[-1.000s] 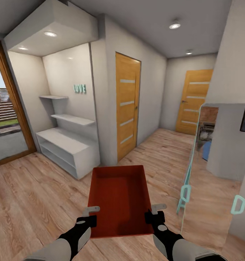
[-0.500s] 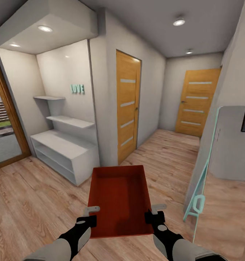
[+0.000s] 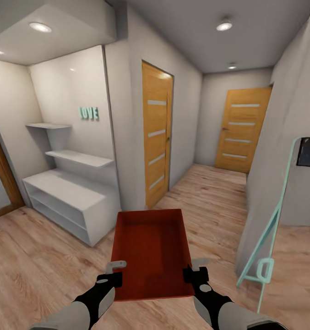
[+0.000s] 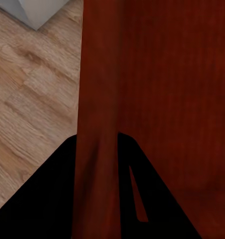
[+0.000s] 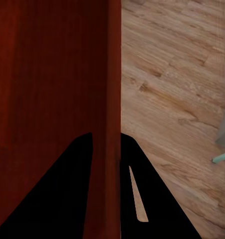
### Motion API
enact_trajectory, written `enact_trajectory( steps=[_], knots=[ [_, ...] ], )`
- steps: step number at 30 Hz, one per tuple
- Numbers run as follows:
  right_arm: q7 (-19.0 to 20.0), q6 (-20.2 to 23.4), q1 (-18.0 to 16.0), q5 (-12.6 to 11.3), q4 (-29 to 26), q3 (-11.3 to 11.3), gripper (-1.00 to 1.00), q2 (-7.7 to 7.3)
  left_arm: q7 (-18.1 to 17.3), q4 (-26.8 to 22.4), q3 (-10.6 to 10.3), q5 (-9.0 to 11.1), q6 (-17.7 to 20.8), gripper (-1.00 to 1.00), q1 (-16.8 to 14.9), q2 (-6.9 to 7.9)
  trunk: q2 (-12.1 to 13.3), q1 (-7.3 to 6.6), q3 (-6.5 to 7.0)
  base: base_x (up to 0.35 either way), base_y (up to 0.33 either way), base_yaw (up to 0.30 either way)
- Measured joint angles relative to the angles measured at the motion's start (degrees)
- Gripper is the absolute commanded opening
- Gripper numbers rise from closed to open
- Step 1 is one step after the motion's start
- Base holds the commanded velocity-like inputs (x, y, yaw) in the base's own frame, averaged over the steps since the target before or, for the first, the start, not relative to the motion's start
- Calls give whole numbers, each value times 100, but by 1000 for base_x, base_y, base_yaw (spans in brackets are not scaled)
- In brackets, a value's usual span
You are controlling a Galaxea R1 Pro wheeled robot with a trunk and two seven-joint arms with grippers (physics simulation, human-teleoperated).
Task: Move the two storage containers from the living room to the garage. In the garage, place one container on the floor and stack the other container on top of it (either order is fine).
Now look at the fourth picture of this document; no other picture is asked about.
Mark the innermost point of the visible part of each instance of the storage box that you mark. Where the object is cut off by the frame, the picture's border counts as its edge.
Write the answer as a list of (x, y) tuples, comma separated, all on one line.
[(153, 70)]

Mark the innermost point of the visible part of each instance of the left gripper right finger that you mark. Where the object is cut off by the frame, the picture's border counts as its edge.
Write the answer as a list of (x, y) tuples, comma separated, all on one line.
[(166, 218)]

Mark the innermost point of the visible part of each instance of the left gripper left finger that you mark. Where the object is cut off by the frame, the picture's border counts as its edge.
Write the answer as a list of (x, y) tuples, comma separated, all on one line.
[(42, 208)]

